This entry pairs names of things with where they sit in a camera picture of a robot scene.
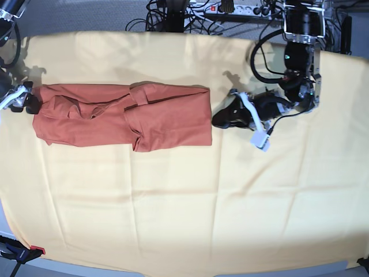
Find blue black bar clamp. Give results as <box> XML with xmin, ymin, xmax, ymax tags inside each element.
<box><xmin>1</xmin><ymin>236</ymin><xmax>46</xmax><ymax>277</ymax></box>

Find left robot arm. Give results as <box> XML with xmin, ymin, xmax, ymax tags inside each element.
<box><xmin>32</xmin><ymin>41</ymin><xmax>315</xmax><ymax>147</ymax></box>

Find white power strip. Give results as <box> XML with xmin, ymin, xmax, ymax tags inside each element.
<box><xmin>189</xmin><ymin>1</ymin><xmax>273</xmax><ymax>20</ymax></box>

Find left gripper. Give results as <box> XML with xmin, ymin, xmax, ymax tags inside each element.
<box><xmin>212</xmin><ymin>92</ymin><xmax>291</xmax><ymax>129</ymax></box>

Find black central stand post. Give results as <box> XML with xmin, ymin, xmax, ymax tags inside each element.
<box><xmin>165</xmin><ymin>0</ymin><xmax>187</xmax><ymax>33</ymax></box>

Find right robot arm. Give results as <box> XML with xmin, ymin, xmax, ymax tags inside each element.
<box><xmin>1</xmin><ymin>0</ymin><xmax>40</xmax><ymax>115</ymax></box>

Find terracotta orange T-shirt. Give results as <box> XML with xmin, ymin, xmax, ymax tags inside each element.
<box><xmin>33</xmin><ymin>82</ymin><xmax>212</xmax><ymax>152</ymax></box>

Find tangle of black cables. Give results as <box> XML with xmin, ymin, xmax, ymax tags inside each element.
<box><xmin>125</xmin><ymin>0</ymin><xmax>231</xmax><ymax>37</ymax></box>

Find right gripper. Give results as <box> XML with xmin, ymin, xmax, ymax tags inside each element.
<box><xmin>9</xmin><ymin>81</ymin><xmax>42</xmax><ymax>114</ymax></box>

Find black box at right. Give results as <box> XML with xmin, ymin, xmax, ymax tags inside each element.
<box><xmin>340</xmin><ymin>16</ymin><xmax>352</xmax><ymax>55</ymax></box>

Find yellow table cloth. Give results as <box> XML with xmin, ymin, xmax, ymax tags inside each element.
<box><xmin>0</xmin><ymin>30</ymin><xmax>369</xmax><ymax>277</ymax></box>

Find black clamp at right corner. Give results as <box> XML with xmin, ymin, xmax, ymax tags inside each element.
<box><xmin>357</xmin><ymin>257</ymin><xmax>369</xmax><ymax>274</ymax></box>

